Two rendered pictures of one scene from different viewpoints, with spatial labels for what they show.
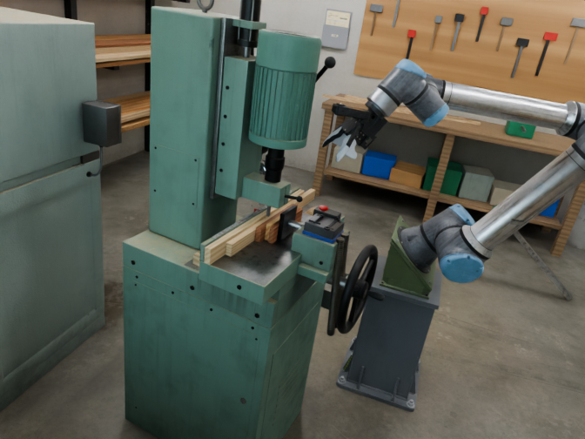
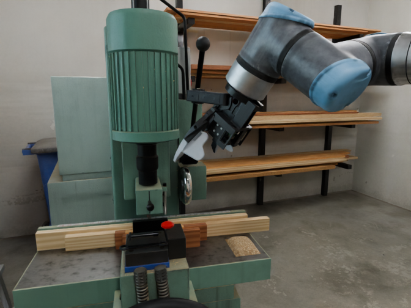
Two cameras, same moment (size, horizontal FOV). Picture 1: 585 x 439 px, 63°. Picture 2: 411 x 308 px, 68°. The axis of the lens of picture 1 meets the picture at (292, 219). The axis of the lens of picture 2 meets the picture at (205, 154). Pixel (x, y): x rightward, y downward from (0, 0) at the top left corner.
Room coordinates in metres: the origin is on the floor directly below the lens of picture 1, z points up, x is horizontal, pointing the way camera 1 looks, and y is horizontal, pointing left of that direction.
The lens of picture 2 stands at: (1.05, -0.67, 1.31)
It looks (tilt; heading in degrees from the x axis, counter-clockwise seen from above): 11 degrees down; 54
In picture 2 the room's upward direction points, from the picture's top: straight up
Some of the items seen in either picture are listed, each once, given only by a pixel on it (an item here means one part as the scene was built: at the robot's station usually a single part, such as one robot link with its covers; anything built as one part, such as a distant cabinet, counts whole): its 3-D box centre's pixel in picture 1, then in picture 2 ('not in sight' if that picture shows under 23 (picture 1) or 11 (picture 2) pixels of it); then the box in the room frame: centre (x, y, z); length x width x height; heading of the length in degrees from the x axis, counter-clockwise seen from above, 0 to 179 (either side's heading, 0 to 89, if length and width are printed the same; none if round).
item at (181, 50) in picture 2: not in sight; (180, 71); (1.65, 0.32, 1.40); 0.10 x 0.06 x 0.16; 67
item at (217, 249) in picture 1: (261, 220); (149, 230); (1.41, 0.10, 0.93); 0.60 x 0.02 x 0.05; 157
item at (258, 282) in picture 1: (293, 247); (152, 271); (1.36, -0.02, 0.87); 0.61 x 0.30 x 0.06; 157
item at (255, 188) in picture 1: (265, 192); (148, 196); (1.41, 0.10, 1.03); 0.14 x 0.07 x 0.09; 67
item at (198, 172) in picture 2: not in sight; (192, 180); (1.62, 0.19, 1.02); 0.09 x 0.07 x 0.12; 157
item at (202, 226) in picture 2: (277, 221); (162, 235); (1.42, 0.05, 0.92); 0.26 x 0.02 x 0.05; 157
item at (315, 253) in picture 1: (319, 244); (153, 274); (1.32, -0.10, 0.92); 0.15 x 0.13 x 0.09; 157
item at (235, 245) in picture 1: (277, 217); (174, 232); (1.46, 0.05, 0.92); 0.59 x 0.02 x 0.04; 157
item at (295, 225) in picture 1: (295, 225); (151, 241); (1.36, -0.01, 0.95); 0.09 x 0.07 x 0.09; 157
